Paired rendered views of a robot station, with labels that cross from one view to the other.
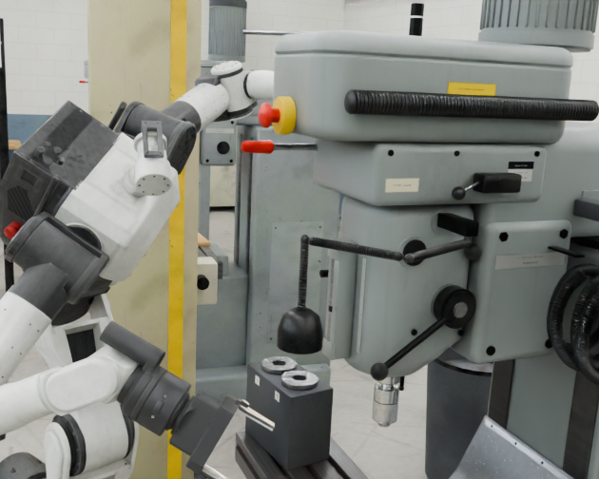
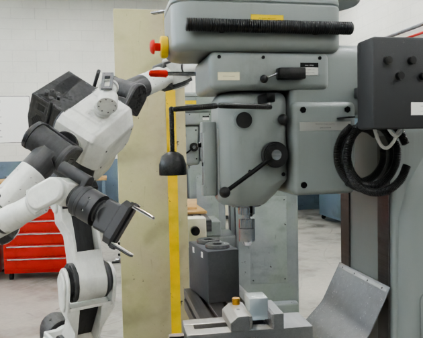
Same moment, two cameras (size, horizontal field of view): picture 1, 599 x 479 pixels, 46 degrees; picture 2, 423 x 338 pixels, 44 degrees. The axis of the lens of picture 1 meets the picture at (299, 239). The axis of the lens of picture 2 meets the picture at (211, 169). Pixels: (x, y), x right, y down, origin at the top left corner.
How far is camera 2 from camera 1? 0.56 m
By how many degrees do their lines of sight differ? 15
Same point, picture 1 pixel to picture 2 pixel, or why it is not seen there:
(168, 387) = (92, 194)
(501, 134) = (291, 45)
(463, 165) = (268, 65)
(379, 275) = (225, 136)
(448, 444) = not seen: outside the picture
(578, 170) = (354, 70)
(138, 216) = (101, 127)
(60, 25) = not seen: hidden behind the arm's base
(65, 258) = (52, 143)
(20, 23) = not seen: hidden behind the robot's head
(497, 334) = (307, 174)
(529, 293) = (327, 147)
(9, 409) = (10, 213)
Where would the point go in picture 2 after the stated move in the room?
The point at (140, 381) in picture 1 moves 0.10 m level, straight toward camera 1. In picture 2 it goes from (76, 190) to (66, 194)
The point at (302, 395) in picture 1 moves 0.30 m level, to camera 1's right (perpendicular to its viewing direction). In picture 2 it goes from (216, 251) to (301, 253)
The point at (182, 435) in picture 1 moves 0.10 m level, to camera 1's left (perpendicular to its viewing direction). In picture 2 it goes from (99, 221) to (62, 221)
